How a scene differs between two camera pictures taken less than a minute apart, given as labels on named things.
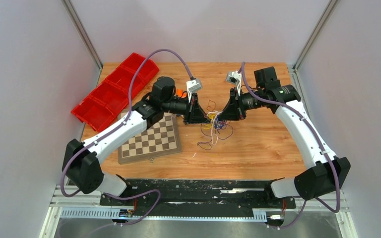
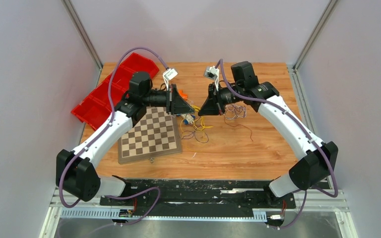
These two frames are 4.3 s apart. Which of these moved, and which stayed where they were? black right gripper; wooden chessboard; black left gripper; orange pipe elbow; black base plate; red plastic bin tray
Moved: black left gripper; black right gripper
Stayed: orange pipe elbow; wooden chessboard; black base plate; red plastic bin tray
